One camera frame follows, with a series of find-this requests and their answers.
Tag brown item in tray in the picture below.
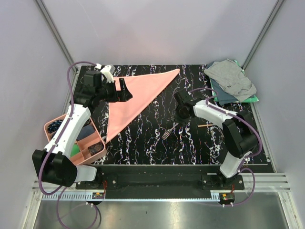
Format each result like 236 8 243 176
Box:
88 143 104 155

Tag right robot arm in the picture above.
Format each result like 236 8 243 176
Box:
173 89 262 189

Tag green mat under cloths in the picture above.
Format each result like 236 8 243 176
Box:
209 59 258 105

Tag dark blue cloth in tray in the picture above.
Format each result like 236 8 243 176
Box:
76 125 95 141

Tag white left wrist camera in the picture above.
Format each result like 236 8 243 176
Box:
100 65 115 83

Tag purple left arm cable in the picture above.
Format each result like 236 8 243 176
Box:
38 62 102 228

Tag aluminium frame post left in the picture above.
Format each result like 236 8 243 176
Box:
34 0 74 64

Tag pink satin napkin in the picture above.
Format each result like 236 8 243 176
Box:
106 69 180 143

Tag aluminium frame post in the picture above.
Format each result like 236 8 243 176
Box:
34 0 74 64
242 0 285 70

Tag dark blue folded cloth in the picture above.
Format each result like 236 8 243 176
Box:
210 78 239 105

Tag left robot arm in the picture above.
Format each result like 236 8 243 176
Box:
32 65 132 194

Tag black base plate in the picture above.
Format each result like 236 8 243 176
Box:
76 165 244 201

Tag grey cable duct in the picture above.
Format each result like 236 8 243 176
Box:
42 190 220 202

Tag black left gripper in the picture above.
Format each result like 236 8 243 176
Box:
96 78 132 103

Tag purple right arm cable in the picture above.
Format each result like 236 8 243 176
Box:
190 87 264 207

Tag aluminium frame post right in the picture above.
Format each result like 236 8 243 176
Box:
242 0 285 70

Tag blue patterned item in tray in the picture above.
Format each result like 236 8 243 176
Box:
47 119 63 134

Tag pink compartment tray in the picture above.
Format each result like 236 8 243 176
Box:
44 114 107 165

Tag silver fork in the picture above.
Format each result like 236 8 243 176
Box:
162 123 178 140

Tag green item in tray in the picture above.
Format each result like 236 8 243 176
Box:
71 144 80 156

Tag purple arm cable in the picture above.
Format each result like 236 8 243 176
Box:
38 62 102 228
190 87 264 207

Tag aluminium front rail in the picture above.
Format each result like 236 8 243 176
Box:
32 173 292 195

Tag grey cloth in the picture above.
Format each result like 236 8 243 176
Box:
204 59 257 102

